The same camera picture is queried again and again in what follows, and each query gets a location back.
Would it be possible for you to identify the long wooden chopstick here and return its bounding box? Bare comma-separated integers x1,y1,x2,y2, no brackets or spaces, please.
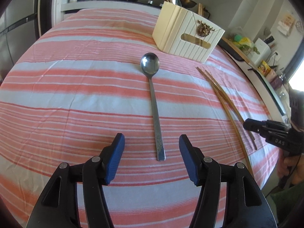
197,3,203,17

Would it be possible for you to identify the small silver spoon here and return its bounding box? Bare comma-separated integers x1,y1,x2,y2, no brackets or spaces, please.
140,52,166,161

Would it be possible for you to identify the large silver spoon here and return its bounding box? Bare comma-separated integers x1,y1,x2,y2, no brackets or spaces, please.
172,0,182,7

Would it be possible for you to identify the person's right hand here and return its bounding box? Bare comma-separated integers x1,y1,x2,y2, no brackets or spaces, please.
276,154,304,186

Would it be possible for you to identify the yellow snack packet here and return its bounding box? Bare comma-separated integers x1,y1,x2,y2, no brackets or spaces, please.
258,60,271,77

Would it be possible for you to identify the white knife block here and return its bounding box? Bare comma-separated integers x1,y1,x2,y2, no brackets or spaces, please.
251,38,272,65

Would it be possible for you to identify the yellow green produce bag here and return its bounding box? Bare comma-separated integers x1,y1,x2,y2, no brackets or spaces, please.
228,27,260,56

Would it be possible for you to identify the wooden cutting board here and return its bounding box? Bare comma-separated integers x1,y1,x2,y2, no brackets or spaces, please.
221,37,258,71

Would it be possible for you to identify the pink white striped tablecloth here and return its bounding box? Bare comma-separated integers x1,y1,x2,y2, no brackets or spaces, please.
1,8,278,227

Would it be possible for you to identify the cream utensil holder box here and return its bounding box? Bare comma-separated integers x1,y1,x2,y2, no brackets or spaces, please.
152,2,225,63

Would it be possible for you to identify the grey refrigerator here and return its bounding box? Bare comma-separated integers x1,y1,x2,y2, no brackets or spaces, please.
1,0,38,80

